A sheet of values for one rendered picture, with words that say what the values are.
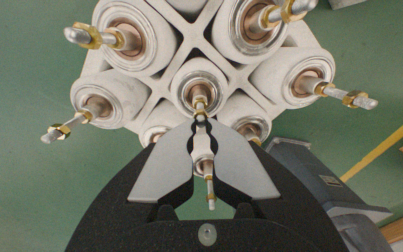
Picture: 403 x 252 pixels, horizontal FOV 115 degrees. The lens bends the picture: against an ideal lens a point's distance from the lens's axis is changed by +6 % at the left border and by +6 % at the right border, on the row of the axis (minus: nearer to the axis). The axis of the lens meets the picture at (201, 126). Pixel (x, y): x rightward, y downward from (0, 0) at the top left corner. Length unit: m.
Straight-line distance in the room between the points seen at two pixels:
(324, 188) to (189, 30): 0.52
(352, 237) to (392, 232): 1.52
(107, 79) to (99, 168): 0.64
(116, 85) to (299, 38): 0.32
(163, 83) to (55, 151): 0.69
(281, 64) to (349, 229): 0.44
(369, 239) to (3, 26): 1.06
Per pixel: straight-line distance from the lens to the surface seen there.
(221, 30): 0.21
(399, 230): 2.03
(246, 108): 0.25
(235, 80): 0.29
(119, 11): 0.22
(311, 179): 0.55
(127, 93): 0.26
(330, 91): 0.23
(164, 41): 0.21
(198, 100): 0.17
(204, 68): 0.21
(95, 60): 0.33
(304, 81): 0.25
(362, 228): 0.54
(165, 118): 0.25
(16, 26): 0.67
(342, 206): 0.50
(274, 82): 0.25
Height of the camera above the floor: 0.45
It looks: 59 degrees down
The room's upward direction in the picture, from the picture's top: 177 degrees clockwise
